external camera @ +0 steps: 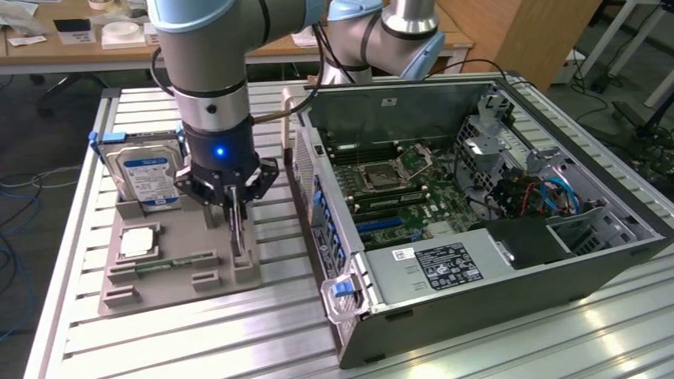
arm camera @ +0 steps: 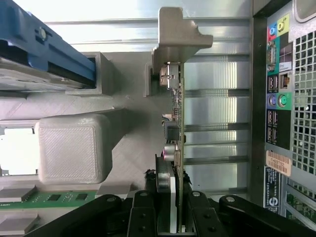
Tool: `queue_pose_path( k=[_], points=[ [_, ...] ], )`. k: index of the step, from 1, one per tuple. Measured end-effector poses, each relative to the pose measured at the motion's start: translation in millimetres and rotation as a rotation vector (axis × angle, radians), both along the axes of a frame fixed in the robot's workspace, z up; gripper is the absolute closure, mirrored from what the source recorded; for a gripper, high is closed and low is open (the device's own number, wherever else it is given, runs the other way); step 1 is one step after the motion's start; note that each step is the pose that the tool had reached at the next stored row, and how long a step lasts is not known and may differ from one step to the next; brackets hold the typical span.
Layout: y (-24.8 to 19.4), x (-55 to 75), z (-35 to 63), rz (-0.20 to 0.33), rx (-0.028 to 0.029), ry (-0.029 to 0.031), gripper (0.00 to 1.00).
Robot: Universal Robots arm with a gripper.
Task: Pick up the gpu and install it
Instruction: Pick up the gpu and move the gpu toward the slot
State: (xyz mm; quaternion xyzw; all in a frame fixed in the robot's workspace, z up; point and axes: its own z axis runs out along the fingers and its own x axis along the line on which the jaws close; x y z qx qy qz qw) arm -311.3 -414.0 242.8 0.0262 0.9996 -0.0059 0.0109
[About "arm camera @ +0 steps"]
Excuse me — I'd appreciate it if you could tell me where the grey printed parts rack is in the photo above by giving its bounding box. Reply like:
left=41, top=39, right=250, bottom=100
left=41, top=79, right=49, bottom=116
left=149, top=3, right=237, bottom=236
left=0, top=50, right=164, bottom=237

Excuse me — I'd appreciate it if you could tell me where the open grey PC case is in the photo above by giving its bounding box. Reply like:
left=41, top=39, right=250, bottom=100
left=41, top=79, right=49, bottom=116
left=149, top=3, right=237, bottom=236
left=250, top=0, right=316, bottom=224

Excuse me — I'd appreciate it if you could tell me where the silver CPU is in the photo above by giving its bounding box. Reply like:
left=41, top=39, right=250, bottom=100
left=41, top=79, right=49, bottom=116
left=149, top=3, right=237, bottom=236
left=0, top=126, right=40, bottom=176

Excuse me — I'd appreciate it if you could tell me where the green RAM stick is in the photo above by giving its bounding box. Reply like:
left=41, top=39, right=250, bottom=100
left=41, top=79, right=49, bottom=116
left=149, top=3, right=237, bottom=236
left=0, top=191, right=97, bottom=211

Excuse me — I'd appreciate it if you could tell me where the hard disk with blue carrier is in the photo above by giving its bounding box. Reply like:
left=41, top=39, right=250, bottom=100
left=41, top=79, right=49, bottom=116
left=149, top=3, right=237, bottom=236
left=0, top=0, right=97, bottom=92

